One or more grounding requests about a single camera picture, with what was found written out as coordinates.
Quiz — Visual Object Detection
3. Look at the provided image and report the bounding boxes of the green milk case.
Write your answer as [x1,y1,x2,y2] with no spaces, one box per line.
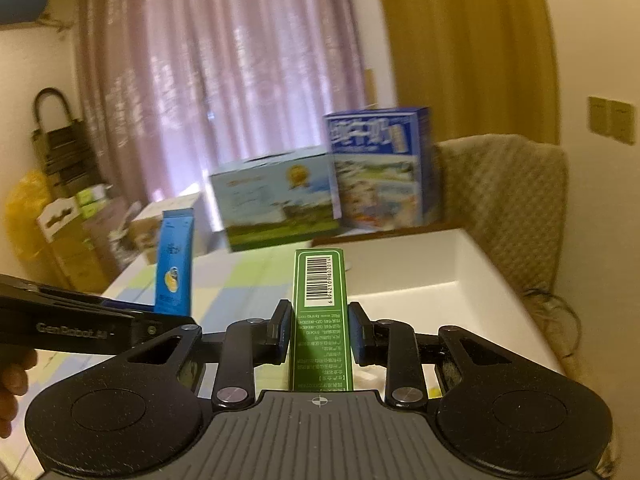
[208,145,344,254]

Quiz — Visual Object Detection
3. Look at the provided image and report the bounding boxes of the checked tablecloth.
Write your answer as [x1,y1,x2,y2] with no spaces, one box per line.
[20,246,315,463]

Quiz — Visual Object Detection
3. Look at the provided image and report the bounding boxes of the green small carton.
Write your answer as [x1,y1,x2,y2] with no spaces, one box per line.
[288,247,357,394]

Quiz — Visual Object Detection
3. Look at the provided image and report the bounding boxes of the dark cable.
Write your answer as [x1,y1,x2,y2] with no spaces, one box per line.
[522,284,582,362]

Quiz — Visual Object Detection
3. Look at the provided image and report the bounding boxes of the brown cardboard box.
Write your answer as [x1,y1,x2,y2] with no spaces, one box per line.
[311,227,569,377]

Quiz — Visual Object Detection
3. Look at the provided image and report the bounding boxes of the quilted beige chair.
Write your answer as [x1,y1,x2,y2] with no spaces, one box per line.
[432,134,572,363]

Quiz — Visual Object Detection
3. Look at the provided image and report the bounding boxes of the person's left hand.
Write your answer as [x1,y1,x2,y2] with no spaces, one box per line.
[0,348,39,437]

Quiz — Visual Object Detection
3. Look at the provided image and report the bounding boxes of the cardboard box with cutout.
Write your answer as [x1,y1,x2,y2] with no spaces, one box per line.
[36,198,103,288]

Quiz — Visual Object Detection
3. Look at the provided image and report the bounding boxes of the yellow plastic bag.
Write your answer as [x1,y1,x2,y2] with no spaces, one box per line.
[4,169,52,263]

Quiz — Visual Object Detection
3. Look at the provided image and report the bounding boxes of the blue tube white cap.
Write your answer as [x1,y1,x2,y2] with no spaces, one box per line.
[153,208,196,317]

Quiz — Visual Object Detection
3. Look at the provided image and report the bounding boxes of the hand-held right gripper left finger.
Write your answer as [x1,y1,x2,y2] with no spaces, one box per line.
[122,299,294,412]

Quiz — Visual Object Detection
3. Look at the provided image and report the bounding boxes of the blue milk case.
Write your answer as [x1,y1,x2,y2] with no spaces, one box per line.
[323,106,442,234]

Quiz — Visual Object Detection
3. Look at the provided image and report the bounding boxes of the yellow curtain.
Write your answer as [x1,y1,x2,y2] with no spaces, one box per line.
[374,0,562,147]

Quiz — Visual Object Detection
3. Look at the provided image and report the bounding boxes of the beige printed carton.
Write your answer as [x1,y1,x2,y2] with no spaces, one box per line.
[130,192,212,267]

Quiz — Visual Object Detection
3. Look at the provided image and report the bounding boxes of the green tissue packs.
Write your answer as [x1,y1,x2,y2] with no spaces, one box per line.
[75,185,109,219]

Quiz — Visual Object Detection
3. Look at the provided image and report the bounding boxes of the beige wall socket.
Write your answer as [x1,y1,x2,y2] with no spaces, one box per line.
[607,100,640,147]
[587,96,612,137]

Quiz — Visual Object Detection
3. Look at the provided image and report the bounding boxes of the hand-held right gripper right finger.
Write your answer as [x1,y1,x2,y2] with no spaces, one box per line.
[348,301,523,412]

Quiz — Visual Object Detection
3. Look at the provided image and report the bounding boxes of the pink curtain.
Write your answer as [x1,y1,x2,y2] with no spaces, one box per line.
[75,0,397,202]

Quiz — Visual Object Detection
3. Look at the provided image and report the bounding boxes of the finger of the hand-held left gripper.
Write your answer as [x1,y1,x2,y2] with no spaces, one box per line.
[100,295,157,313]
[131,312,197,347]

